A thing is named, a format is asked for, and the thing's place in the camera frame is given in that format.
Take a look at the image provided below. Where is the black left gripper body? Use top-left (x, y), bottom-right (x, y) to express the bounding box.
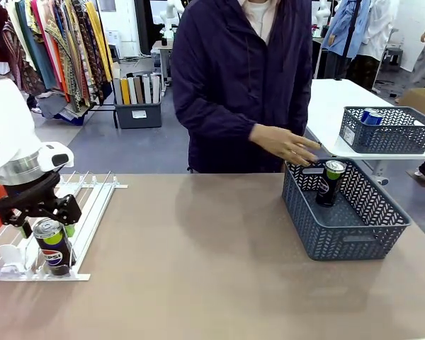
top-left (3, 171), bottom-right (63, 215)

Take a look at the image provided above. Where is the black green Pepsi can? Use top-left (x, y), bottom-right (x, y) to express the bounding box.
top-left (314, 159), bottom-right (347, 208)
top-left (33, 217), bottom-right (75, 277)

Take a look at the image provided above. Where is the blue-grey plastic lattice basket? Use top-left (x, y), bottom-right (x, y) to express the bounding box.
top-left (282, 158), bottom-right (412, 262)
top-left (339, 106), bottom-right (425, 155)

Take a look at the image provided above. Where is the person's right hand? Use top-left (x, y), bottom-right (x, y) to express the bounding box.
top-left (249, 123), bottom-right (322, 167)

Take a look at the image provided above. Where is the blue floor crate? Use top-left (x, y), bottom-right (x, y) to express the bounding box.
top-left (52, 105), bottom-right (86, 127)

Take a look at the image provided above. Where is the grey plastic storage bin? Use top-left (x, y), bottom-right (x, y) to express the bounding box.
top-left (113, 95), bottom-right (163, 130)

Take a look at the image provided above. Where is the yellow material roll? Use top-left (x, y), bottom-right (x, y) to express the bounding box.
top-left (120, 77), bottom-right (131, 106)

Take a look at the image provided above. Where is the white material roll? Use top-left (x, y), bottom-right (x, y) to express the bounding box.
top-left (150, 73), bottom-right (162, 104)
top-left (127, 76), bottom-right (138, 106)
top-left (142, 75), bottom-right (153, 105)

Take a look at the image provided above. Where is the brown material roll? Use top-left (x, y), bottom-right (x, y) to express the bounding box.
top-left (133, 76), bottom-right (145, 105)

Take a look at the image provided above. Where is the patterned hanging garment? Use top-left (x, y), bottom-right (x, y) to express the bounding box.
top-left (44, 13), bottom-right (84, 107)

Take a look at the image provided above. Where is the green hanging garment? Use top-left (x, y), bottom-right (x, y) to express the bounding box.
top-left (16, 0), bottom-right (58, 90)

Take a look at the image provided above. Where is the yellow hanging garment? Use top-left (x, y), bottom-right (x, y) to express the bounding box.
top-left (85, 1), bottom-right (113, 83)

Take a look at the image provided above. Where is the grey background cart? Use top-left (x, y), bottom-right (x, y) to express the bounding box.
top-left (151, 38), bottom-right (174, 88)

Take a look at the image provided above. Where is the person in navy jacket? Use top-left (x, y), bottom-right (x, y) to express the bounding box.
top-left (170, 0), bottom-right (313, 174)

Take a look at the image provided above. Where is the white side table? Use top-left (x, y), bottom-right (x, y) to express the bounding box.
top-left (304, 78), bottom-right (425, 185)

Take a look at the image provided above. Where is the brown patterned skirt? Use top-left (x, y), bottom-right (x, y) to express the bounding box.
top-left (350, 55), bottom-right (382, 89)

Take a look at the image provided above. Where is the light blue hanging shirt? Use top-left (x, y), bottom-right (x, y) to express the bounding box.
top-left (321, 0), bottom-right (371, 60)

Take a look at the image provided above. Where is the black stand pole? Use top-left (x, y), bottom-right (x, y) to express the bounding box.
top-left (334, 0), bottom-right (362, 81)

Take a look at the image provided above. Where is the white hanging coat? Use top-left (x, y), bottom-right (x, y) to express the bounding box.
top-left (357, 0), bottom-right (400, 62)

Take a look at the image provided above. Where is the grey step stool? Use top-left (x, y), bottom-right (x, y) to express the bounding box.
top-left (381, 28), bottom-right (405, 67)

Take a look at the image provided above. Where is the brown cardboard box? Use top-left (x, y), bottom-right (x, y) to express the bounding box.
top-left (398, 87), bottom-right (425, 121)

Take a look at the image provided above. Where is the white wire can dispenser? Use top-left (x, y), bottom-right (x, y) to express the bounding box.
top-left (0, 171), bottom-right (128, 283)

